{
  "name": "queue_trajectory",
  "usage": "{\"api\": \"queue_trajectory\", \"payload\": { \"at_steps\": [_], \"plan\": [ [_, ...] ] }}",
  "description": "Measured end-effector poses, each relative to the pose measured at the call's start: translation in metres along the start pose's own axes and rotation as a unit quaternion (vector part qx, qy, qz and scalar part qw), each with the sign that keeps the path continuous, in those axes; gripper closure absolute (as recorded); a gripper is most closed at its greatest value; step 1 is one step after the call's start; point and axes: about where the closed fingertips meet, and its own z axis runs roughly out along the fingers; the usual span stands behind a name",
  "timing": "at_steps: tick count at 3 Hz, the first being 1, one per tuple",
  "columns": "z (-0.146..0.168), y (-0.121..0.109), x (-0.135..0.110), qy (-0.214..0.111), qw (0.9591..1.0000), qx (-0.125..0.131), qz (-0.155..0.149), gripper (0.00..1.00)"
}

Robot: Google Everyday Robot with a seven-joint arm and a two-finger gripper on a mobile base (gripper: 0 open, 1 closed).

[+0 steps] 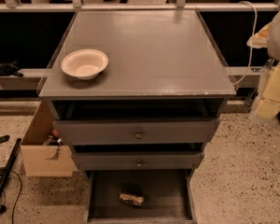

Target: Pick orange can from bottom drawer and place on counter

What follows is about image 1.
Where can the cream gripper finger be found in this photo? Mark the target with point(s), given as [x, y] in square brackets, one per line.
[260, 39]
[267, 103]

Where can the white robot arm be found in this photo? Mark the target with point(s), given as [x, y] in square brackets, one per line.
[273, 45]

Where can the grey drawer cabinet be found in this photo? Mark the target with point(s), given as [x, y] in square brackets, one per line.
[162, 67]

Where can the grey bottom drawer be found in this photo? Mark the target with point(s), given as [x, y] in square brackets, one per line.
[167, 197]

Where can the grey drawer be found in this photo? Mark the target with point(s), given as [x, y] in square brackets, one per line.
[137, 160]
[167, 197]
[86, 132]

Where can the grey middle drawer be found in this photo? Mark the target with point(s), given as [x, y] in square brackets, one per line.
[137, 160]

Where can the grey top drawer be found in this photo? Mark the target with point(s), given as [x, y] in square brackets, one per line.
[86, 132]

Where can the white paper bowl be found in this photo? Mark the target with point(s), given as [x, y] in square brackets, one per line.
[84, 64]

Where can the items inside cardboard box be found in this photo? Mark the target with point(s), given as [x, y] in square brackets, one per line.
[53, 139]

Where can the cardboard box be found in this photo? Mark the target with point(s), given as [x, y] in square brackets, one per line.
[38, 159]

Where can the black cloth on ledge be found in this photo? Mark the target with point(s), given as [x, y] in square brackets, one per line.
[10, 69]

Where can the metal railing beam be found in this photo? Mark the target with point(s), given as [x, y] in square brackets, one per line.
[203, 7]

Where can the black pole on floor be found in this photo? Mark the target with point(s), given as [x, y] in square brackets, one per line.
[6, 171]

